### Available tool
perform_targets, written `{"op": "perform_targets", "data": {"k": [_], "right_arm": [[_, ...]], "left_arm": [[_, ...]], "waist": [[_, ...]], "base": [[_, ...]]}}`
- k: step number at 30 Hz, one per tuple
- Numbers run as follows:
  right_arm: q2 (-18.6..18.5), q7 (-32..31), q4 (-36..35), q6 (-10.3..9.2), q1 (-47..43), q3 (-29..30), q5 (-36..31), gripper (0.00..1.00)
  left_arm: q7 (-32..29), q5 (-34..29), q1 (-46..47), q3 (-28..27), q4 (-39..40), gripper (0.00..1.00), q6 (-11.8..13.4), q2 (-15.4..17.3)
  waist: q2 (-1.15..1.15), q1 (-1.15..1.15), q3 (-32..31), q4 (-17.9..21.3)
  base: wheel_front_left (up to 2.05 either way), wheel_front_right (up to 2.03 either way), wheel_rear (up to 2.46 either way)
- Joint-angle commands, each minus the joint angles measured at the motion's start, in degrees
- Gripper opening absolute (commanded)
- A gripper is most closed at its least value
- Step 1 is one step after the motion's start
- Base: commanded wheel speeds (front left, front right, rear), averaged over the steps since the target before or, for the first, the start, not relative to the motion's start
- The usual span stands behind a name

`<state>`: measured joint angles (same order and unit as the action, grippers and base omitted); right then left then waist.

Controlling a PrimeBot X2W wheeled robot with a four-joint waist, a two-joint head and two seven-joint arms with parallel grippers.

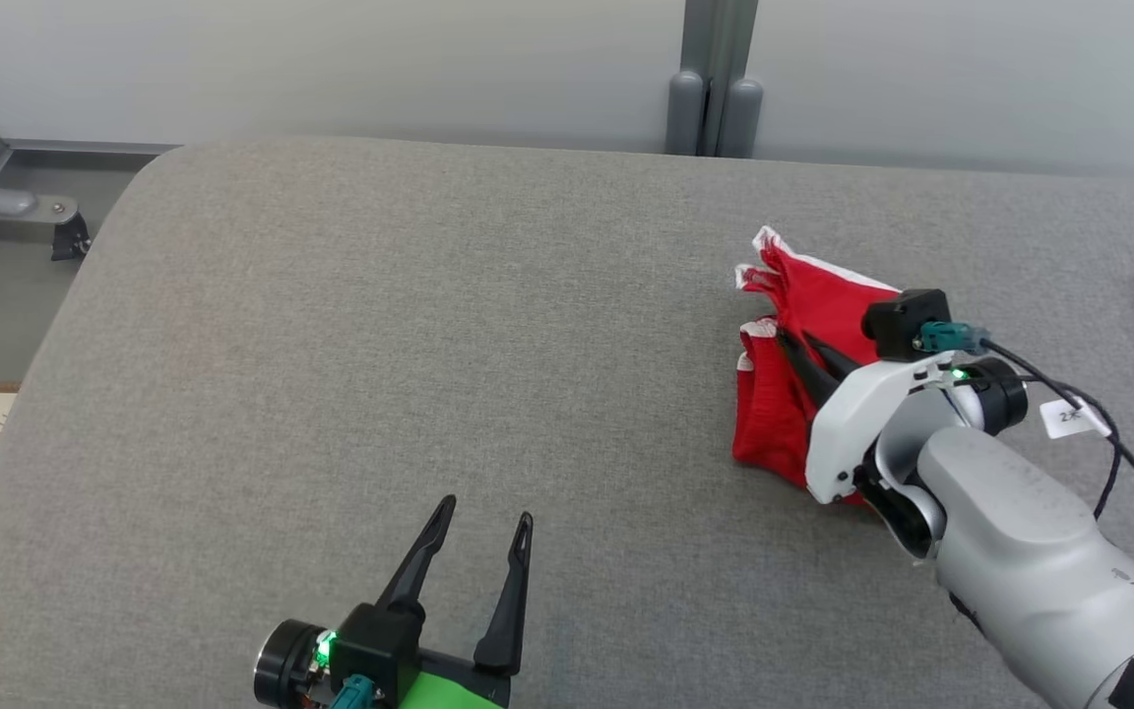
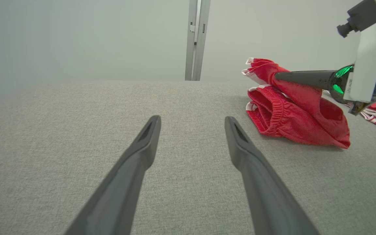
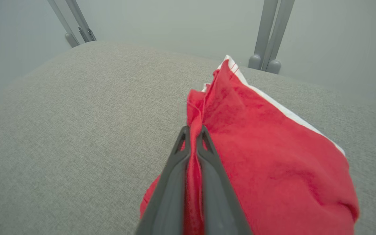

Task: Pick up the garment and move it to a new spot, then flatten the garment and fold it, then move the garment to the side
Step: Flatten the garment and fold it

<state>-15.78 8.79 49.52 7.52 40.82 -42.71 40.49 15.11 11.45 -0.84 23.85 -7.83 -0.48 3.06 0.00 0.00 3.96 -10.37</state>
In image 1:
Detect red and white shorts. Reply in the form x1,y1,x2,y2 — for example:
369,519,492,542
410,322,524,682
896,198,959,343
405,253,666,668
732,226,903,505

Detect black braided right gripper cable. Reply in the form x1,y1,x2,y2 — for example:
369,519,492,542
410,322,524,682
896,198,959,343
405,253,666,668
1015,372,1122,521

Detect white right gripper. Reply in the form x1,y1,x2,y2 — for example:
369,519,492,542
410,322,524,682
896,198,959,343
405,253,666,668
776,330,963,504

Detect white handwritten cable tag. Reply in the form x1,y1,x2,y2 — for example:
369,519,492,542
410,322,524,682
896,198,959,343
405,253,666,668
1039,397,1112,440

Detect left camera cable teal connector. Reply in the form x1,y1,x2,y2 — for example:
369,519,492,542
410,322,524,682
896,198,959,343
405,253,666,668
329,675,378,709

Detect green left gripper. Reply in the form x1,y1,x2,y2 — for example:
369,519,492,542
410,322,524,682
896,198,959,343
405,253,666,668
375,495,536,709

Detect grey slotted partition post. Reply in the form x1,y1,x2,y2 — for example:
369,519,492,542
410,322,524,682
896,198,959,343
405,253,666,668
665,0,763,159

